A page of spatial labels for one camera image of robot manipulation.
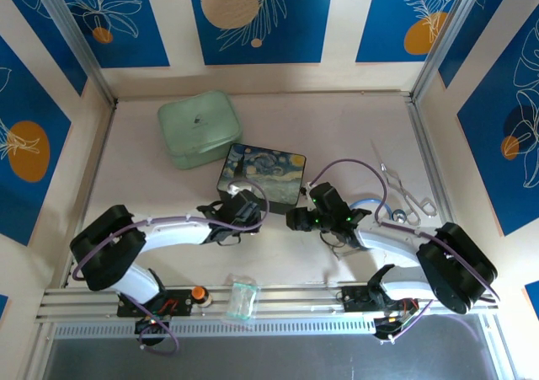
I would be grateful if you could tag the starry night painted box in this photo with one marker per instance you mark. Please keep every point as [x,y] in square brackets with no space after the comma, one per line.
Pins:
[269,173]

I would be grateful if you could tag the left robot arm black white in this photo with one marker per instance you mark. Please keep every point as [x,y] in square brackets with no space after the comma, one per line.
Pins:
[168,230]

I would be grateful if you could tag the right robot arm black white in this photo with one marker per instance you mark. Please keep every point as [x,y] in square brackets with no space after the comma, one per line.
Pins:
[391,237]

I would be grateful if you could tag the blue tube stethoscope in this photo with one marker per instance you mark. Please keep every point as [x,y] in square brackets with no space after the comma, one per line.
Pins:
[398,215]

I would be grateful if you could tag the silver metal scissors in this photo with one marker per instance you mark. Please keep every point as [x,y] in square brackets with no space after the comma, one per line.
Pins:
[393,182]

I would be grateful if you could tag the clear plastic bag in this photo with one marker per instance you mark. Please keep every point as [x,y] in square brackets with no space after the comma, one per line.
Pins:
[242,298]

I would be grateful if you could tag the mint green zip case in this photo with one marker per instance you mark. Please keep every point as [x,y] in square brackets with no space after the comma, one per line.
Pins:
[198,123]

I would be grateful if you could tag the black right connector box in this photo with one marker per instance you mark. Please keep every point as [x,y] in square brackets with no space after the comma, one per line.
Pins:
[385,329]

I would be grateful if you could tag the black connector box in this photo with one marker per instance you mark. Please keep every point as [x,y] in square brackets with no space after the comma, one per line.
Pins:
[153,331]
[385,329]

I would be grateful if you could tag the black left connector box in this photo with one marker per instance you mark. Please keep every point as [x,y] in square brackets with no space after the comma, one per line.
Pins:
[153,331]

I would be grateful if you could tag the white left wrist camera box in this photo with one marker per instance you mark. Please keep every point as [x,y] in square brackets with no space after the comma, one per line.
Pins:
[231,191]

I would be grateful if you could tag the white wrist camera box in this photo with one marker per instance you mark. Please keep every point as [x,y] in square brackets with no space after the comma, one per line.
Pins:
[308,188]
[231,191]

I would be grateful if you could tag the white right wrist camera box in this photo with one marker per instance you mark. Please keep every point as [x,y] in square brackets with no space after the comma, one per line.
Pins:
[308,188]

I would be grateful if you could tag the aluminium front frame rail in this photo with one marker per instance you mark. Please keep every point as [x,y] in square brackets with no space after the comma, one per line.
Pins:
[295,298]

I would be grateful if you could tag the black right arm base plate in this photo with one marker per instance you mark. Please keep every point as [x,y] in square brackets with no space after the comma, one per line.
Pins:
[358,302]

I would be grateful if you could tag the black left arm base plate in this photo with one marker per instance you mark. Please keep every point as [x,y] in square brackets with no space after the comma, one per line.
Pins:
[177,306]

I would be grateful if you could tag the aluminium right upright post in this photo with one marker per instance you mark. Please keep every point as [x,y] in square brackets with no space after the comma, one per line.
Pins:
[446,30]

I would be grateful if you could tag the aluminium upright post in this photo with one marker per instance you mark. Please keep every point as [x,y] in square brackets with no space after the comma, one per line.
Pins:
[446,30]
[71,30]

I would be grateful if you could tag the aluminium left upright post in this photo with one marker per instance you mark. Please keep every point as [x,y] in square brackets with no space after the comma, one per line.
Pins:
[71,30]

